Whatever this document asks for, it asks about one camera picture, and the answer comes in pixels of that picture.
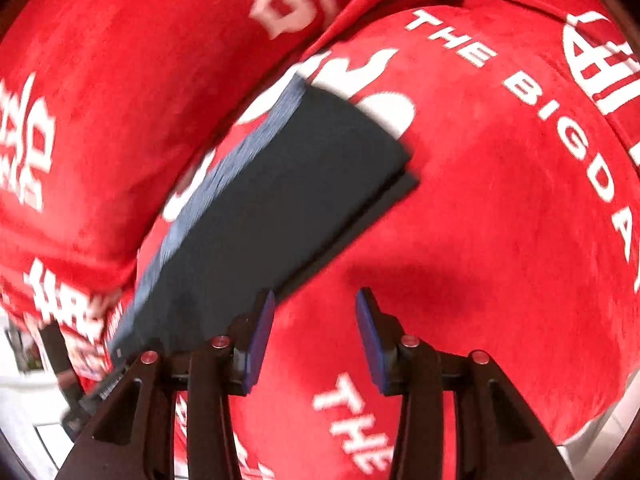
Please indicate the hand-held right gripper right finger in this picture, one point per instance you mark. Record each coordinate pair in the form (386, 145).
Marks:
(372, 345)

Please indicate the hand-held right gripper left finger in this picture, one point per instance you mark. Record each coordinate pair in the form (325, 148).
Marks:
(260, 340)

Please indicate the sofa with red printed cover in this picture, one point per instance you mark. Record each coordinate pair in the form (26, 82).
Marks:
(500, 210)

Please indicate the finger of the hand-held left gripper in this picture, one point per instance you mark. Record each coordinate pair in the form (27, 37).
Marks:
(97, 395)
(57, 355)

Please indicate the dark pants with blue waistband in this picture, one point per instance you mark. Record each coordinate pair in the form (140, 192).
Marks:
(280, 200)

